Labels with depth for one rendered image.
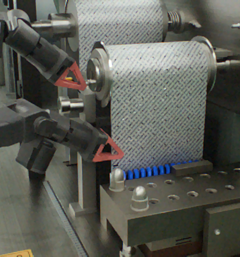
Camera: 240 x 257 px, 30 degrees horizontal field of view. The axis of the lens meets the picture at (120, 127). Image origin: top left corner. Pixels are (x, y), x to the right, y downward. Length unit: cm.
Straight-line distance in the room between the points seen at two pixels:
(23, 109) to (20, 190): 45
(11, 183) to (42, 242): 33
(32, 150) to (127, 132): 22
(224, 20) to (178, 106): 25
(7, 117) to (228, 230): 48
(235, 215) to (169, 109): 28
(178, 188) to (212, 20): 46
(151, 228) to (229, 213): 16
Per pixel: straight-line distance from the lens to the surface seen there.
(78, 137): 95
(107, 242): 103
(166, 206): 91
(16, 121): 84
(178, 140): 108
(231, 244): 98
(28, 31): 94
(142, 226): 88
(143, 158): 105
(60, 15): 122
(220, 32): 118
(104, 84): 97
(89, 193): 113
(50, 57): 95
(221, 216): 93
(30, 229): 110
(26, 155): 93
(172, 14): 134
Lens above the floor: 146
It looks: 18 degrees down
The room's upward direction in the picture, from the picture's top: straight up
